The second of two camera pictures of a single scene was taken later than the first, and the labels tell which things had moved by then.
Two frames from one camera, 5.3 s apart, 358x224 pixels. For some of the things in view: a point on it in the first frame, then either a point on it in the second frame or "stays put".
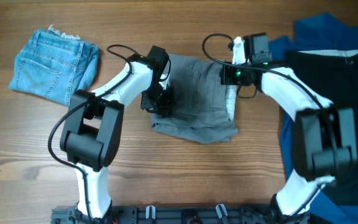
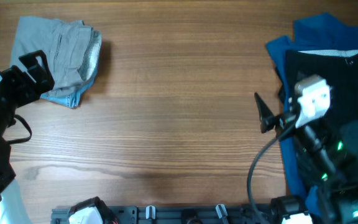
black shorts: [348, 79] stays put
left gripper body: [158, 97] to [16, 91]
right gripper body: [235, 74] to [282, 124]
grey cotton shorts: [203, 109] to [72, 48]
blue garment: [324, 32] stays put
